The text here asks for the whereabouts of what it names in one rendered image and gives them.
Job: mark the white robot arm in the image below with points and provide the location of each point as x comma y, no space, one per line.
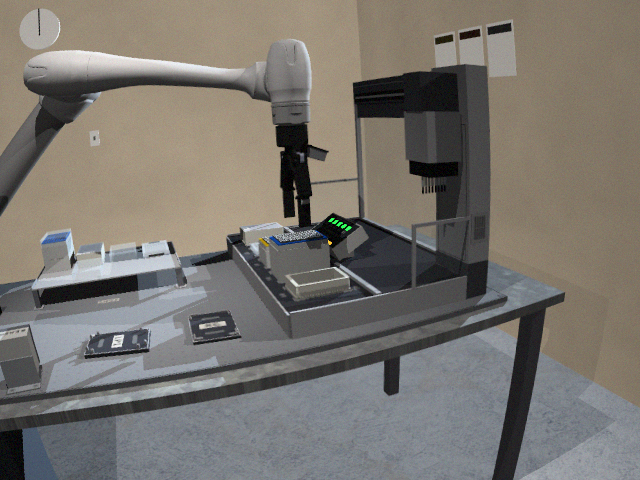
62,75

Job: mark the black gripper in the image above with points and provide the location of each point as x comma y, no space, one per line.
292,138

